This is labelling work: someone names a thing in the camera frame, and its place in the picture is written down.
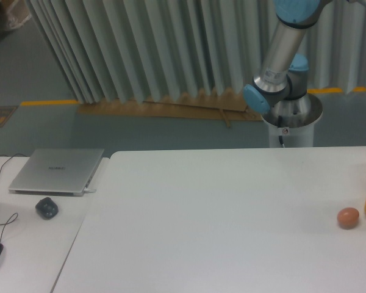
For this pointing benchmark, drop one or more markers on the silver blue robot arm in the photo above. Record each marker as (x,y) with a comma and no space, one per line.
(283,52)

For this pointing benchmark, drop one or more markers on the flat brown cardboard sheet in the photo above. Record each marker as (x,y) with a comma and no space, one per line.
(227,107)

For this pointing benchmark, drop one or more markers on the white laptop plug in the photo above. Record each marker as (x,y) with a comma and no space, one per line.
(88,191)

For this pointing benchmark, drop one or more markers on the pale green pleated curtain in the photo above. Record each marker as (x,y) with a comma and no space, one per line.
(151,49)

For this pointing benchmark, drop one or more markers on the silver closed laptop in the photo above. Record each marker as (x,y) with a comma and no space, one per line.
(57,171)

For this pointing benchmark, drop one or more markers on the black earbud case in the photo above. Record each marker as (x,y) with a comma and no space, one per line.
(46,208)

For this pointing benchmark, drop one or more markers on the brown egg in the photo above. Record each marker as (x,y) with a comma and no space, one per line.
(348,218)

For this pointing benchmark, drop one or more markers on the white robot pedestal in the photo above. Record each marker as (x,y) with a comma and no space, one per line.
(288,137)

